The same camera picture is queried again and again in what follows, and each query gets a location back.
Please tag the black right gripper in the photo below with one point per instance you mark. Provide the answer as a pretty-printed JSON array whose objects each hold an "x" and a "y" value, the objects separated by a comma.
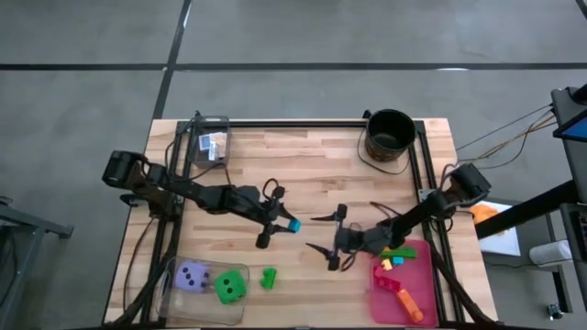
[{"x": 351, "y": 240}]

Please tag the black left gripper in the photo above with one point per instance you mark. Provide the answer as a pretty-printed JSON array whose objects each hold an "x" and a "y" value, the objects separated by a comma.
[{"x": 257, "y": 204}]

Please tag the light blue toy block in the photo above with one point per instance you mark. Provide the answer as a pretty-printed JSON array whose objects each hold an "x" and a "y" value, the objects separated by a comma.
[{"x": 295, "y": 225}]

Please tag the short green toy block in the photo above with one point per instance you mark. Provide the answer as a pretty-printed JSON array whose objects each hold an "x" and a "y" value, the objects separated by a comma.
[{"x": 268, "y": 278}]

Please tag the yellow toy block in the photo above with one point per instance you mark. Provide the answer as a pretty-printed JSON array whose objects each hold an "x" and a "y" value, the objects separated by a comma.
[{"x": 387, "y": 265}]

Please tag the long green toy block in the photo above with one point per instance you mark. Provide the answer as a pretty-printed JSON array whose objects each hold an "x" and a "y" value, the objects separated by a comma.
[{"x": 403, "y": 253}]

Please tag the large red toy block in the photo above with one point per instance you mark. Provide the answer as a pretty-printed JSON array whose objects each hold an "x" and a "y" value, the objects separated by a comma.
[{"x": 390, "y": 284}]

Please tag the green foam die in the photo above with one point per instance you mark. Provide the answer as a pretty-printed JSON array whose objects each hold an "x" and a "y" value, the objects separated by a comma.
[{"x": 238, "y": 293}]

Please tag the purple foam die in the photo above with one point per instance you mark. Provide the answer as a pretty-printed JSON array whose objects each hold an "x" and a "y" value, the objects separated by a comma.
[{"x": 183, "y": 284}]

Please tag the large clear plastic bin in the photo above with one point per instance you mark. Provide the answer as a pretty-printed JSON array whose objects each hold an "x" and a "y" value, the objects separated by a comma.
[{"x": 202, "y": 311}]

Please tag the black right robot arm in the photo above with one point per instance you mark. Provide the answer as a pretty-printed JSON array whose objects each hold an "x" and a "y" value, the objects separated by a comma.
[{"x": 426, "y": 211}]

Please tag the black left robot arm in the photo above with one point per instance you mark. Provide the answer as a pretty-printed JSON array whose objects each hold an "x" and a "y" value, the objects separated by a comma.
[{"x": 192, "y": 192}]

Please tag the small grey plastic bin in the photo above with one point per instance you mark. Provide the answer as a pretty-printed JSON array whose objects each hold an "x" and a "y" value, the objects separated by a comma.
[{"x": 197, "y": 158}]

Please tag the pink plastic tray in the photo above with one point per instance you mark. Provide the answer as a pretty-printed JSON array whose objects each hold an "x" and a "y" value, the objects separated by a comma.
[{"x": 422, "y": 284}]

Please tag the black pumpkin bucket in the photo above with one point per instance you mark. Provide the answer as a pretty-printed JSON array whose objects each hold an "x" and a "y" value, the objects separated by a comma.
[{"x": 390, "y": 135}]

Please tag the orange object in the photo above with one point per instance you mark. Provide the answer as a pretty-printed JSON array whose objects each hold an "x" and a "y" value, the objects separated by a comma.
[{"x": 486, "y": 213}]

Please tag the white sheet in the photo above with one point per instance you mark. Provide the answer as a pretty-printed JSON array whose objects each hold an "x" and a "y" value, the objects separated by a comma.
[{"x": 502, "y": 238}]

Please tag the black equipment stand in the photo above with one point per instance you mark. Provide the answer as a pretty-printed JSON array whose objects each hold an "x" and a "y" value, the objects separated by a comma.
[{"x": 527, "y": 211}]

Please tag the grey roll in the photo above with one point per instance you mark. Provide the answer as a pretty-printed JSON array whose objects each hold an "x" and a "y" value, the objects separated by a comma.
[{"x": 550, "y": 252}]

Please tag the small black caster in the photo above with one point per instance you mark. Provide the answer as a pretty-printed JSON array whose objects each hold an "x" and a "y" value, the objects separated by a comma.
[{"x": 555, "y": 311}]

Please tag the dark grey cart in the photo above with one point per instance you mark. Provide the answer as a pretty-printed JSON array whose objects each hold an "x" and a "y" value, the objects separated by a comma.
[{"x": 36, "y": 224}]

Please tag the tablet with blue screen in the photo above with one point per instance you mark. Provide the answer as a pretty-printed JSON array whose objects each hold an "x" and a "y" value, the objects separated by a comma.
[{"x": 575, "y": 130}]

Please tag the black aluminium rig frame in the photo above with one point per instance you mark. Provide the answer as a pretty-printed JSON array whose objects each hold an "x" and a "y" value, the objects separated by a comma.
[{"x": 298, "y": 123}]

